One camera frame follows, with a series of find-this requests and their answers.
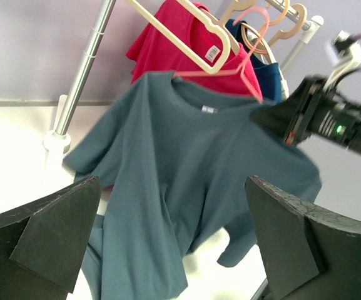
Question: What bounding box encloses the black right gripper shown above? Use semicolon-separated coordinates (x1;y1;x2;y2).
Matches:
250;76;361;149

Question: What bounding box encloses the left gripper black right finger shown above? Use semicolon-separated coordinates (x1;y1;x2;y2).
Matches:
245;176;361;300

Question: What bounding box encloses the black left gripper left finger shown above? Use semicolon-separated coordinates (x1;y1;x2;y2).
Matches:
0;176;101;299

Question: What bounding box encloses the pink wire hanger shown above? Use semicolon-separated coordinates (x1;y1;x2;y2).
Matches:
171;6;273;104

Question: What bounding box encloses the teal blue t-shirt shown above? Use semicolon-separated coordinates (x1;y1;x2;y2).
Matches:
64;72;322;299

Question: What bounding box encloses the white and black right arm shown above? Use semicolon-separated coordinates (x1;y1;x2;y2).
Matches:
250;76;361;155

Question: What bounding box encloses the navy blue t-shirt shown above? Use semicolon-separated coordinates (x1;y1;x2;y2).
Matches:
226;19;284;103

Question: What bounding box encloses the cream plastic hanger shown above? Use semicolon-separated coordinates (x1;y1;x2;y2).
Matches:
126;1;223;81

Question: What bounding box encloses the wooden hanger with navy shirt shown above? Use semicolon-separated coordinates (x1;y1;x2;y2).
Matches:
240;0;290;64

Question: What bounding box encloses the magenta red t-shirt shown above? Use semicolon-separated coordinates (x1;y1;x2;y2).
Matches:
125;0;263;99

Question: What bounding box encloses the white clothes rack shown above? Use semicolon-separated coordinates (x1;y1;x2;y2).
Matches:
41;1;324;194

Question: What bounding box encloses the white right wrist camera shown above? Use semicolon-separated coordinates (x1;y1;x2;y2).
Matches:
323;31;361;91

